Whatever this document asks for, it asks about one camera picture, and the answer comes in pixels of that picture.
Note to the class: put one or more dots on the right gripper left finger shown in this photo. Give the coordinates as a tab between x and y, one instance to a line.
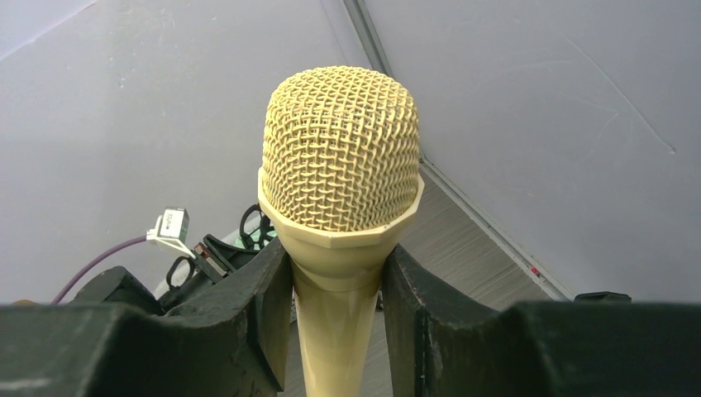
230	340

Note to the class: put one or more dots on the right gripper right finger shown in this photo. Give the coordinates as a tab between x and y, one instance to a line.
441	342

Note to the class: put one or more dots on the cream yellow microphone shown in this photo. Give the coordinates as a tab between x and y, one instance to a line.
340	182

